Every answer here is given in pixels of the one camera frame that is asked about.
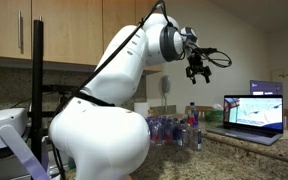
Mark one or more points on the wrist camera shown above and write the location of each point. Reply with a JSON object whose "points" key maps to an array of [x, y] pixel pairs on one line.
{"points": [[206, 51]]}

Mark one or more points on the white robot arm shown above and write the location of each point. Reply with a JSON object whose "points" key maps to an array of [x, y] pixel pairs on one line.
{"points": [[106, 141]]}

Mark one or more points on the small blue-cap water bottle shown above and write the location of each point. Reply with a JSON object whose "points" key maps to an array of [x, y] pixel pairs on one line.
{"points": [[196, 136]]}

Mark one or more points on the tall Fiji water bottle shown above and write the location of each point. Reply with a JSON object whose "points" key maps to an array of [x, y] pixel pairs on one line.
{"points": [[192, 113]]}

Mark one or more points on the black vertical pole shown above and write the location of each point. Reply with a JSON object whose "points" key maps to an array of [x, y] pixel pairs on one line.
{"points": [[37, 84]]}

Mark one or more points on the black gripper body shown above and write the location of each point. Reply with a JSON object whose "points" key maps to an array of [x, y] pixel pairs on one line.
{"points": [[196, 66]]}

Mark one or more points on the wooden wall cabinets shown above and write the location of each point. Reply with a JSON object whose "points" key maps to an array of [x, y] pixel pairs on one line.
{"points": [[76, 32]]}

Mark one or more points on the small clear water bottle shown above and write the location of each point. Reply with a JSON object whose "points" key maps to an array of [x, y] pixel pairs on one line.
{"points": [[183, 134]]}

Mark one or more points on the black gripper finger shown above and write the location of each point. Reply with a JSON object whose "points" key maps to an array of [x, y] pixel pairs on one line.
{"points": [[206, 78], [192, 78]]}

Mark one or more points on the monitor with purple screen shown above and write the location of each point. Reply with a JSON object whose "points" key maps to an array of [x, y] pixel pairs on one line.
{"points": [[265, 88]]}

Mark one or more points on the paper towel roll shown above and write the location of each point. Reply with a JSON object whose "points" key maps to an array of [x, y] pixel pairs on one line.
{"points": [[142, 108]]}

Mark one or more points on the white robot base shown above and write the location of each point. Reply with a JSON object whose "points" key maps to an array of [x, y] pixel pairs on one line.
{"points": [[13, 135]]}

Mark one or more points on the silver open laptop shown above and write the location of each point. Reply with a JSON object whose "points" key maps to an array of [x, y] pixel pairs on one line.
{"points": [[254, 118]]}

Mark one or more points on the wall telephone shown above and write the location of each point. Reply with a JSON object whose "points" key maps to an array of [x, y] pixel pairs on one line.
{"points": [[166, 82]]}

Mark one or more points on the plastic-wrapped water bottle pack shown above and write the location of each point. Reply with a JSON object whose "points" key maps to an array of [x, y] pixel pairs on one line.
{"points": [[163, 130]]}

